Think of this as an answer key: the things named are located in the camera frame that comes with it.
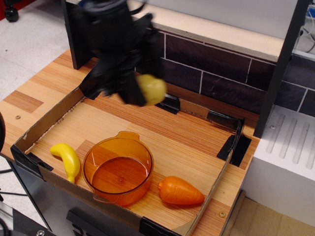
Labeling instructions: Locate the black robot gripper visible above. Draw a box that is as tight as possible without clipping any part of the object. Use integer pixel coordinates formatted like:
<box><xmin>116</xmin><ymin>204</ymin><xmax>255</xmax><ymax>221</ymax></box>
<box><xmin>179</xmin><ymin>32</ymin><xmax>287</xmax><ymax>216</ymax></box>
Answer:
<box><xmin>88</xmin><ymin>13</ymin><xmax>162</xmax><ymax>106</ymax></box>

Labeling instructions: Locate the yellow plastic toy potato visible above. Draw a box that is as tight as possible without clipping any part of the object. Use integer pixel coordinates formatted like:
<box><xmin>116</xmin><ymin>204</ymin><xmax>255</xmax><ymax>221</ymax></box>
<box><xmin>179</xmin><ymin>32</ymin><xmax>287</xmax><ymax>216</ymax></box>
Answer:
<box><xmin>136</xmin><ymin>74</ymin><xmax>167</xmax><ymax>106</ymax></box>

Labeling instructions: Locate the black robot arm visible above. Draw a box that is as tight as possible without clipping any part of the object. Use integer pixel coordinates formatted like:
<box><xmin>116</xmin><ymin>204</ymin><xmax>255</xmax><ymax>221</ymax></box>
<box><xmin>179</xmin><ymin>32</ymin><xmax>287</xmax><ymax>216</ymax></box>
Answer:
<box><xmin>72</xmin><ymin>0</ymin><xmax>167</xmax><ymax>106</ymax></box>

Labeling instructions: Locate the orange transparent plastic pot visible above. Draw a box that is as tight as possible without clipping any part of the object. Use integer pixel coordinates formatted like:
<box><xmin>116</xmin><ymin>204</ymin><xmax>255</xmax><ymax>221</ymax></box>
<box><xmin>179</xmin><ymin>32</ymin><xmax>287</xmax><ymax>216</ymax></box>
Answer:
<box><xmin>83</xmin><ymin>131</ymin><xmax>154</xmax><ymax>206</ymax></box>

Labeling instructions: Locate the cardboard fence with black tape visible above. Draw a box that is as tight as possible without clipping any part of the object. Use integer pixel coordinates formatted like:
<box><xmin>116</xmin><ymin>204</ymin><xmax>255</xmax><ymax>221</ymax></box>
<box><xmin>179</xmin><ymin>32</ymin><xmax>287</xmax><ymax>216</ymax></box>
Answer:
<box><xmin>10</xmin><ymin>65</ymin><xmax>252</xmax><ymax>236</ymax></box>

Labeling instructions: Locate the yellow plastic toy banana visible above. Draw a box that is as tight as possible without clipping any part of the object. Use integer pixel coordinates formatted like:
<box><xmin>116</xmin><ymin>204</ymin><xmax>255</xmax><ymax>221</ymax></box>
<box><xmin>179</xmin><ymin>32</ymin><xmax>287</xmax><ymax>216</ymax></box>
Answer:
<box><xmin>50</xmin><ymin>143</ymin><xmax>81</xmax><ymax>183</ymax></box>

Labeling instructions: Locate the orange plastic toy carrot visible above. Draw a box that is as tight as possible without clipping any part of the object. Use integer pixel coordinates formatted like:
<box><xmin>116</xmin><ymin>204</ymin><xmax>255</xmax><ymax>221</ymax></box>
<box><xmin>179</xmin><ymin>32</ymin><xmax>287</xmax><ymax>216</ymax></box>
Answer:
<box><xmin>157</xmin><ymin>176</ymin><xmax>205</xmax><ymax>205</ymax></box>

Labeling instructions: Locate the grey toy kitchen cabinet front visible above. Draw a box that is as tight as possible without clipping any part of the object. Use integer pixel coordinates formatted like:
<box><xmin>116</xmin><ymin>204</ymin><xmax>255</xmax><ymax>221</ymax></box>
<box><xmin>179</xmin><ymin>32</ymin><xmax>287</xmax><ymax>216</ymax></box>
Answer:
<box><xmin>9</xmin><ymin>162</ymin><xmax>140</xmax><ymax>236</ymax></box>

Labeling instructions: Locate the wooden shelf with dark posts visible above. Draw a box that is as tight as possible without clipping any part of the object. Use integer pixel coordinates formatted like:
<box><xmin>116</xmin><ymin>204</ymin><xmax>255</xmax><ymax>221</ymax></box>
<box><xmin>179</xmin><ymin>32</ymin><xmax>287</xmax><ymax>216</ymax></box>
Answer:
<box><xmin>62</xmin><ymin>0</ymin><xmax>309</xmax><ymax>137</ymax></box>

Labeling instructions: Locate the white toy sink drainboard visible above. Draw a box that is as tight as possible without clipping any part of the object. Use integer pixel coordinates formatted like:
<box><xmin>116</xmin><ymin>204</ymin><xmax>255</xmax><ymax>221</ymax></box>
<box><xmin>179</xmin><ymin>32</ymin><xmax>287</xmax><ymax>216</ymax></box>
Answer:
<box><xmin>243</xmin><ymin>106</ymin><xmax>315</xmax><ymax>226</ymax></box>

